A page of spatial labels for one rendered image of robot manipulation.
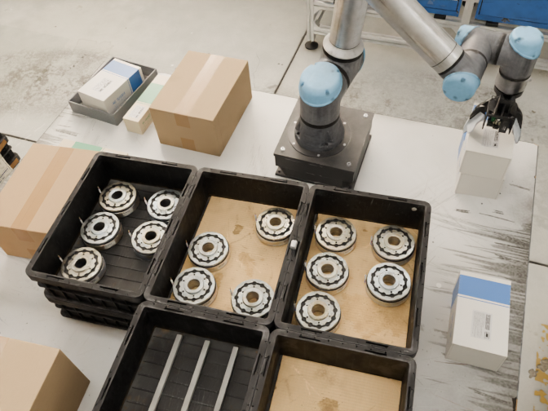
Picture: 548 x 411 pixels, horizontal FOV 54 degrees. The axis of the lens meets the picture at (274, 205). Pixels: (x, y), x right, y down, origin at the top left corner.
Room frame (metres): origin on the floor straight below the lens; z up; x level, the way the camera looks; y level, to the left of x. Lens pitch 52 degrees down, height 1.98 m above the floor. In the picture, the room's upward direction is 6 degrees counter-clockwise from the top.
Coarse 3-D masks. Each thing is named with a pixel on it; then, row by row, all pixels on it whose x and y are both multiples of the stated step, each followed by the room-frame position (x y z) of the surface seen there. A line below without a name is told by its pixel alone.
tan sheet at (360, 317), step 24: (336, 216) 0.83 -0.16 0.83; (312, 240) 0.76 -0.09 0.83; (360, 240) 0.75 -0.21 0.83; (360, 264) 0.68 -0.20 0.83; (408, 264) 0.66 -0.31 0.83; (360, 288) 0.61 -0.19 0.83; (360, 312) 0.55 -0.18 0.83; (384, 312) 0.54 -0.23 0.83; (408, 312) 0.54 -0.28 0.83; (360, 336) 0.49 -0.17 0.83; (384, 336) 0.49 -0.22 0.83
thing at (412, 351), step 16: (336, 192) 0.83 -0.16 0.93; (352, 192) 0.82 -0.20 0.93; (368, 192) 0.82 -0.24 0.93; (304, 208) 0.79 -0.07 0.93; (304, 224) 0.74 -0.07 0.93; (288, 272) 0.62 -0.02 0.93; (288, 288) 0.58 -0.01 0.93; (416, 304) 0.51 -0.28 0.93; (416, 320) 0.48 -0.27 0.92; (320, 336) 0.46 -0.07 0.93; (336, 336) 0.45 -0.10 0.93; (416, 336) 0.44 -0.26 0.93; (400, 352) 0.41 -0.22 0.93; (416, 352) 0.40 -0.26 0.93
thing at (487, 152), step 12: (480, 132) 1.03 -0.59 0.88; (492, 132) 1.03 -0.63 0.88; (468, 144) 0.99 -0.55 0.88; (480, 144) 0.99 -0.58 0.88; (492, 144) 0.98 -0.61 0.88; (504, 144) 0.98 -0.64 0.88; (468, 156) 0.97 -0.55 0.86; (480, 156) 0.95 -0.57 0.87; (492, 156) 0.94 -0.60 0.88; (504, 156) 0.94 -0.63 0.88; (468, 168) 0.96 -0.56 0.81; (480, 168) 0.95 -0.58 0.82; (492, 168) 0.94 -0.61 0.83; (504, 168) 0.93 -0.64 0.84
